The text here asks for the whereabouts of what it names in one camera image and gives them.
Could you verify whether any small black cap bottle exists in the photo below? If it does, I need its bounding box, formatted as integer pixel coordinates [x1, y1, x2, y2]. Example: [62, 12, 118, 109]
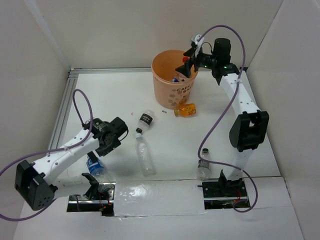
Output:
[197, 148, 211, 181]

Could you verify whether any peach cartoon plastic bin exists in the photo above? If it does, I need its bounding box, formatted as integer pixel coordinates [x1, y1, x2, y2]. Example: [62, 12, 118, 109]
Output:
[151, 49, 197, 109]

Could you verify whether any red label clear water bottle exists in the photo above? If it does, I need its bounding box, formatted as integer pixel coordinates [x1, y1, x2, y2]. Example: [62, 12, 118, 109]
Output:
[182, 56, 189, 63]

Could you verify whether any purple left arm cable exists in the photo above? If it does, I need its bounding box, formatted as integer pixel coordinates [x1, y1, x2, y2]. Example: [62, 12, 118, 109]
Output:
[0, 89, 95, 222]

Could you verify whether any orange juice bottle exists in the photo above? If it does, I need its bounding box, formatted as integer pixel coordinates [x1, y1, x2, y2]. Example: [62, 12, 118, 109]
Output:
[174, 103, 197, 117]

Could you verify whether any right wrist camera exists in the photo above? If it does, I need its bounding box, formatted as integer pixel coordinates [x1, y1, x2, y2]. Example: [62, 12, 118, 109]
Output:
[191, 33, 204, 57]

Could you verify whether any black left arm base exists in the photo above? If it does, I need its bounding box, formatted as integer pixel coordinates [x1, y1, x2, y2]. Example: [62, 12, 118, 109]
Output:
[66, 173, 116, 217]

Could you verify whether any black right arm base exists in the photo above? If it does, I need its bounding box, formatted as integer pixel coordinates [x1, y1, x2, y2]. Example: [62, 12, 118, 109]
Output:
[197, 170, 251, 210]

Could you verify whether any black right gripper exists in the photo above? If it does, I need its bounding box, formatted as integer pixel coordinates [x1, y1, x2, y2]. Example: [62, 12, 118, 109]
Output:
[175, 46, 217, 79]

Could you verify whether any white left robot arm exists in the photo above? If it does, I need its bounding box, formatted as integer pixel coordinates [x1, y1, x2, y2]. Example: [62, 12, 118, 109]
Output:
[15, 117, 129, 211]

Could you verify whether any blue label bottle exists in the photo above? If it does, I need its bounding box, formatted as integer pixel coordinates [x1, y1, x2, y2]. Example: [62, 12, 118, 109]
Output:
[86, 156, 112, 183]

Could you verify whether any black label clear bottle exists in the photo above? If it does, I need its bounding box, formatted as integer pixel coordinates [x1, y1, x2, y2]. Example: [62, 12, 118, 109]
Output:
[135, 110, 155, 134]

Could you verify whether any tall clear unlabelled bottle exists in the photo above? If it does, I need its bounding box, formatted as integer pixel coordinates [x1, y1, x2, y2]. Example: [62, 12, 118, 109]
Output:
[135, 133, 156, 178]

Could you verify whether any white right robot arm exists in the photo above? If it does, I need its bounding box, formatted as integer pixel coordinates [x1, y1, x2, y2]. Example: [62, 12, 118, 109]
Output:
[176, 34, 269, 196]

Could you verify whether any aluminium frame rail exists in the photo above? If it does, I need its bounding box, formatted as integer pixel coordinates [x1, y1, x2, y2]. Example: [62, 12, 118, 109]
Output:
[48, 66, 248, 151]

